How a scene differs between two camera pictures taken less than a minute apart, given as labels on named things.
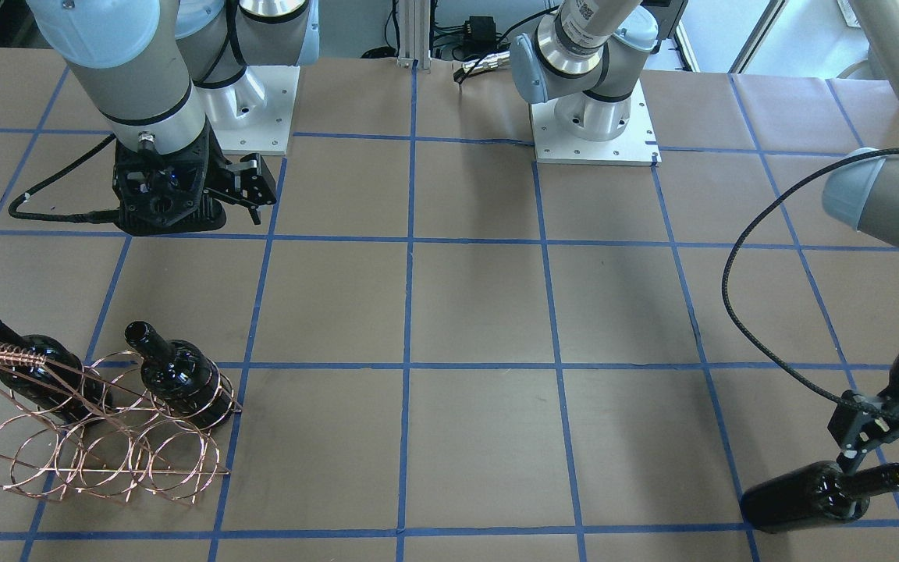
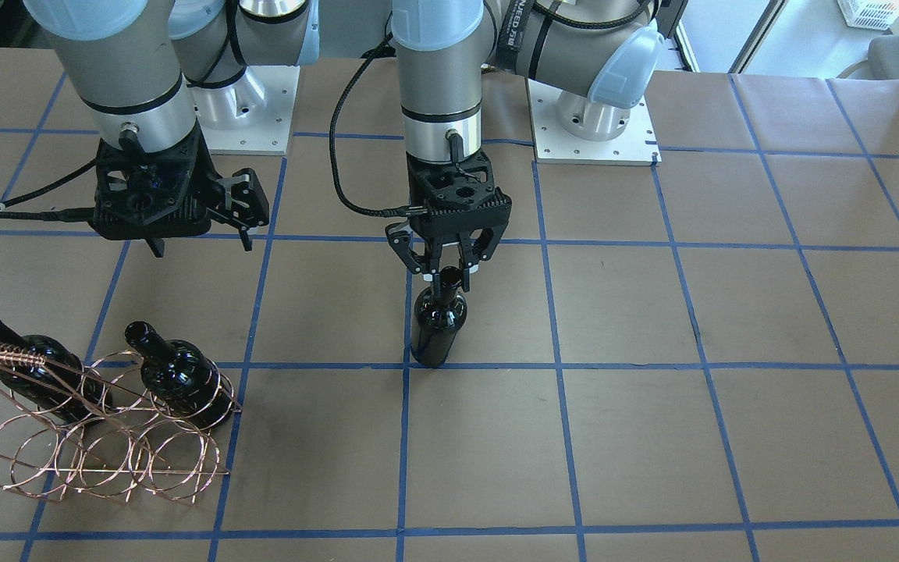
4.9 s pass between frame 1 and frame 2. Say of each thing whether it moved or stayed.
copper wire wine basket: stayed
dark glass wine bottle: moved
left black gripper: moved
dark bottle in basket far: stayed
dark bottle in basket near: stayed
